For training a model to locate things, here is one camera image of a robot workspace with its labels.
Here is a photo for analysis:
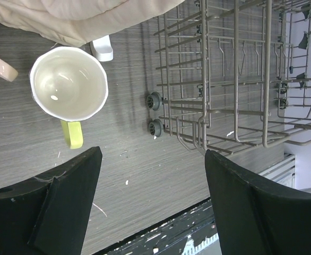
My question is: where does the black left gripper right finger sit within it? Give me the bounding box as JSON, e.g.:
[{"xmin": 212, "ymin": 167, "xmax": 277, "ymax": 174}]
[{"xmin": 205, "ymin": 150, "xmax": 311, "ymax": 254}]

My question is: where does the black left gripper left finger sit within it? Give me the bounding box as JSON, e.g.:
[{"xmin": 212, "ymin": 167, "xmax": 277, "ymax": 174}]
[{"xmin": 0, "ymin": 147, "xmax": 102, "ymax": 254}]

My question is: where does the yellow-green mug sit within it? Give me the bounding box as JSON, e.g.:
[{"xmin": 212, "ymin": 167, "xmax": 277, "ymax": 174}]
[{"xmin": 29, "ymin": 46, "xmax": 109, "ymax": 149}]

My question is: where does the white metal clothes rack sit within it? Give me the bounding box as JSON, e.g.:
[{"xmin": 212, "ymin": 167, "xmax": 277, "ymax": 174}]
[{"xmin": 90, "ymin": 35, "xmax": 114, "ymax": 62}]

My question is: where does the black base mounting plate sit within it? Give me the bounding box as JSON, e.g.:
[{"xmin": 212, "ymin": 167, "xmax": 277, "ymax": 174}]
[{"xmin": 96, "ymin": 198, "xmax": 219, "ymax": 254}]

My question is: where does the beige cloth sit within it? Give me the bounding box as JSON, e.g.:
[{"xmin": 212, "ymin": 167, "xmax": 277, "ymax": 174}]
[{"xmin": 0, "ymin": 1, "xmax": 181, "ymax": 47}]

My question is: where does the grey wire dish rack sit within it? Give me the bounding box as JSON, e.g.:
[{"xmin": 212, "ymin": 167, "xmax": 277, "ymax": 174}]
[{"xmin": 146, "ymin": 1, "xmax": 311, "ymax": 157}]

